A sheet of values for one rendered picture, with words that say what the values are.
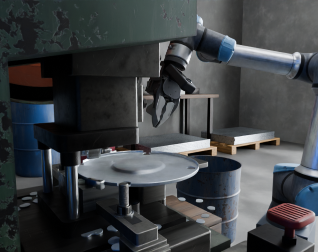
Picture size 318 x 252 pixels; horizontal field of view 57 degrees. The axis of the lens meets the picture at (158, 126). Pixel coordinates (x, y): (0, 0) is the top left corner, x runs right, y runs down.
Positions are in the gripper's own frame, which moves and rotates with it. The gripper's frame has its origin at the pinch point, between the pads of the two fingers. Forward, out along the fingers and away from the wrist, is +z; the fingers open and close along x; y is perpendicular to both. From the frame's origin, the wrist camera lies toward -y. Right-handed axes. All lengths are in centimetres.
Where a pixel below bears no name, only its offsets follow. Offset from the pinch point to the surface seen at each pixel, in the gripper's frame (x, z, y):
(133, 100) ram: 20.6, 1.0, -16.9
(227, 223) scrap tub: -106, 29, 39
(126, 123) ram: 20.3, 5.8, -16.8
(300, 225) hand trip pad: 1.4, 13.0, -45.8
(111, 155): 8.5, 13.2, 3.5
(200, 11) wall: -240, -267, 309
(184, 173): 4.6, 11.3, -21.1
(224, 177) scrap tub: -90, 4, 39
